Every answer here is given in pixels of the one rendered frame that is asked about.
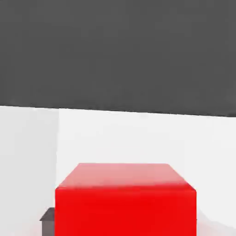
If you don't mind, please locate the small red cube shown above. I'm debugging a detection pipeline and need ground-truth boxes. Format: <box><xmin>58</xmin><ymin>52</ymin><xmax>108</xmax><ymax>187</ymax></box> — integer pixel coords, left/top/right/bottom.
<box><xmin>54</xmin><ymin>163</ymin><xmax>197</xmax><ymax>236</ymax></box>

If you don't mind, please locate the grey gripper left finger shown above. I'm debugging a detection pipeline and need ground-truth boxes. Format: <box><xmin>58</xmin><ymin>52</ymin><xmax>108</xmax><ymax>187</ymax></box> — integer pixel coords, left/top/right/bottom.
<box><xmin>22</xmin><ymin>207</ymin><xmax>56</xmax><ymax>236</ymax></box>

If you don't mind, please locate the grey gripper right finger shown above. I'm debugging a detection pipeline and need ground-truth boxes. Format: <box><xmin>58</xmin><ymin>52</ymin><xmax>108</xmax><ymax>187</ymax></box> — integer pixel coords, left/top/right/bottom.
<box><xmin>196</xmin><ymin>210</ymin><xmax>233</xmax><ymax>236</ymax></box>

